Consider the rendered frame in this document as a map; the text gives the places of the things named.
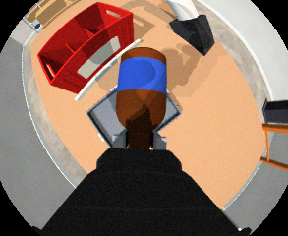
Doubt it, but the brown bottle with blue label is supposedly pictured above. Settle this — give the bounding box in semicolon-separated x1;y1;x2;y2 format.
116;47;167;149

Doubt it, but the red crate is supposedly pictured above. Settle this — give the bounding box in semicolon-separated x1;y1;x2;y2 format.
37;2;134;94

